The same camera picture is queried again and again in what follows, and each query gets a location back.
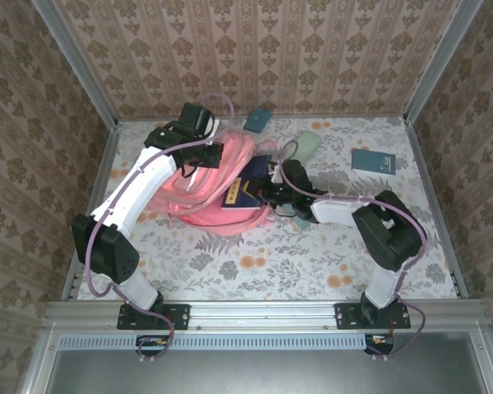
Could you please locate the navy book with yellow label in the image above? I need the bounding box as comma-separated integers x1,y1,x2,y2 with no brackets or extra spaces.
220,154,273,211

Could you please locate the pink student backpack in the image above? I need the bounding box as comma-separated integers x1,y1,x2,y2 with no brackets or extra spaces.
145,130,279,237

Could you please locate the pale green pencil case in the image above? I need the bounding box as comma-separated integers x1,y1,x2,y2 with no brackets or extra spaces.
286,131,323,162

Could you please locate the teal notebook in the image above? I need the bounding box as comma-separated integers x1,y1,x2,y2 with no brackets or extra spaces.
350,148,397,176

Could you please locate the floral table cover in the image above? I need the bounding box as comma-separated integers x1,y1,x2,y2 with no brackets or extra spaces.
76,117,461,301

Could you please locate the grey metal panel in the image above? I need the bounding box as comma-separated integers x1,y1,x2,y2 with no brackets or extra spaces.
20,332,493,394

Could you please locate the aluminium back rail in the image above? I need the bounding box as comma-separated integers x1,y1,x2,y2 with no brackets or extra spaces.
117,112,408,123

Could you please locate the aluminium rail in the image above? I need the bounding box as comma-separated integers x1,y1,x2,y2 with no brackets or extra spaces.
60,121,122,301
117,112,408,123
43,299,492,331
402,117,470,300

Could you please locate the aluminium left side rail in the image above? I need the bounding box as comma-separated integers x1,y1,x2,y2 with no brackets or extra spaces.
60,121,122,301

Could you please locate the aluminium front rail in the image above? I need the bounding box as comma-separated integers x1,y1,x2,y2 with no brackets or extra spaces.
43,299,492,331

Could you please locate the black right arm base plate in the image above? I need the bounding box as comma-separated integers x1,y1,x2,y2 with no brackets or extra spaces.
334,302,412,331

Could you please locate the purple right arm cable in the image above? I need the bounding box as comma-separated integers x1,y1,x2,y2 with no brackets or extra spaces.
277,139,428,362

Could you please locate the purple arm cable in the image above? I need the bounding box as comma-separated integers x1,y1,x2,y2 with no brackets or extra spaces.
84,92,237,364
277,139,428,362

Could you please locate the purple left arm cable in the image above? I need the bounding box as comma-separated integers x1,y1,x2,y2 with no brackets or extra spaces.
84,92,237,364

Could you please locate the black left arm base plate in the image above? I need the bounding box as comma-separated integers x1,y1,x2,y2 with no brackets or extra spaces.
117,302,191,331

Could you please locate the grey slotted cable duct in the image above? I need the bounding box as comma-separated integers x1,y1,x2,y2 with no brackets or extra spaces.
58,332,422,352

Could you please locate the aluminium right side rail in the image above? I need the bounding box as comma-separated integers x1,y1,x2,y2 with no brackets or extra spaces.
402,117,470,300

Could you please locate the aluminium left frame post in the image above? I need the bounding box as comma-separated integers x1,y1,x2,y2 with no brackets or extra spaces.
30,0,119,128

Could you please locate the aluminium frame post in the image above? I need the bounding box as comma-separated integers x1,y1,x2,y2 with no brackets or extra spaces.
30,0,119,128
403,0,486,124

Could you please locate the aluminium right frame post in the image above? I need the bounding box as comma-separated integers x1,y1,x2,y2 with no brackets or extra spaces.
403,0,486,124

